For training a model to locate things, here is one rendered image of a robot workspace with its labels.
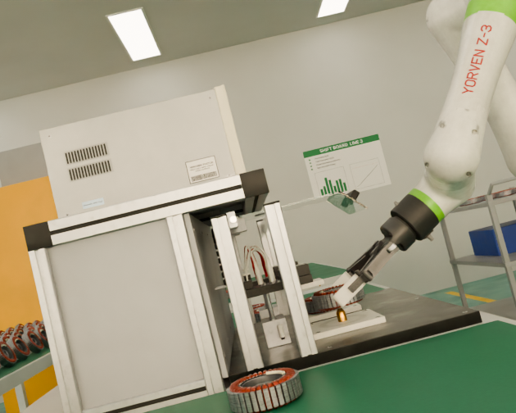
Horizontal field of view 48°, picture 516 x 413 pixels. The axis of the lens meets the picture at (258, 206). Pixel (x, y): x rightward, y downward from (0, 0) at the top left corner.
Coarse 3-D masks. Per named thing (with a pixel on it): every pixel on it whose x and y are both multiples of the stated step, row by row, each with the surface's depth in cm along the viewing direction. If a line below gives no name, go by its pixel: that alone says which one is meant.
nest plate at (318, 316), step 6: (348, 306) 143; (354, 306) 141; (360, 306) 141; (324, 312) 143; (330, 312) 141; (336, 312) 141; (348, 312) 141; (312, 318) 141; (318, 318) 141; (324, 318) 141
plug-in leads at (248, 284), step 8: (248, 248) 123; (256, 248) 124; (248, 256) 123; (264, 256) 127; (256, 264) 126; (256, 272) 123; (272, 272) 122; (248, 280) 122; (272, 280) 122; (248, 288) 122
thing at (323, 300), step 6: (330, 288) 129; (336, 288) 128; (318, 294) 122; (324, 294) 121; (330, 294) 120; (360, 294) 121; (312, 300) 125; (318, 300) 122; (324, 300) 120; (330, 300) 120; (354, 300) 120; (360, 300) 122; (318, 306) 122; (324, 306) 121; (330, 306) 120; (336, 306) 120
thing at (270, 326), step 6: (276, 318) 122; (282, 318) 121; (264, 324) 120; (270, 324) 120; (276, 324) 120; (264, 330) 120; (270, 330) 120; (276, 330) 120; (270, 336) 120; (276, 336) 120; (288, 336) 120; (270, 342) 120; (276, 342) 120; (282, 342) 120; (288, 342) 120
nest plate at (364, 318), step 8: (360, 312) 129; (368, 312) 127; (376, 312) 124; (328, 320) 129; (336, 320) 127; (352, 320) 121; (360, 320) 119; (368, 320) 117; (376, 320) 117; (384, 320) 117; (312, 328) 125; (320, 328) 122; (328, 328) 120; (336, 328) 117; (344, 328) 117; (352, 328) 117; (360, 328) 117; (320, 336) 117; (328, 336) 117
